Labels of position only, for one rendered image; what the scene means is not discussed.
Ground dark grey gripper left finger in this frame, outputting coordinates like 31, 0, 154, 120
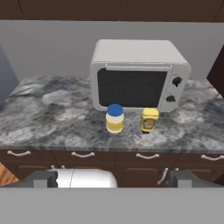
8, 170, 59, 189

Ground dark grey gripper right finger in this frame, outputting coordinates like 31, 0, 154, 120
168, 170, 217, 189

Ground yellow mustard bottle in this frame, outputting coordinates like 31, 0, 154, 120
139, 107, 160, 135

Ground mayonnaise jar with blue lid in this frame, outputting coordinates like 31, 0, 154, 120
105, 103, 125, 135

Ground dark brown drawer front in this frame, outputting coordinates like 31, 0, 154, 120
52, 150, 118, 166
115, 150, 180, 168
0, 149, 56, 165
176, 152, 224, 170

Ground dark brown cupboard door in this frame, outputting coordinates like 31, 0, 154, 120
11, 163, 56, 181
115, 165, 172, 188

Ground white rounded object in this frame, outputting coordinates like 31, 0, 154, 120
55, 168, 118, 189

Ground black microwave knob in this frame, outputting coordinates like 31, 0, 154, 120
171, 75, 183, 88
165, 94, 178, 103

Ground dark brown tall cupboard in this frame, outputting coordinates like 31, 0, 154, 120
206, 43, 224, 99

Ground white microwave oven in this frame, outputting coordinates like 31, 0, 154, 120
88, 38, 193, 114

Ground white cupboard door handle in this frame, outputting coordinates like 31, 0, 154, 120
157, 167, 170, 186

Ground white drawer handle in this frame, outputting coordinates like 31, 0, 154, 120
135, 152, 161, 160
199, 154, 224, 162
71, 150, 96, 159
6, 150, 32, 158

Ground microwave oven door handle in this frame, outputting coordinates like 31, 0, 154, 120
104, 63, 173, 72

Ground dark brown wall cupboards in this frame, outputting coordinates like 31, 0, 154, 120
0, 0, 224, 24

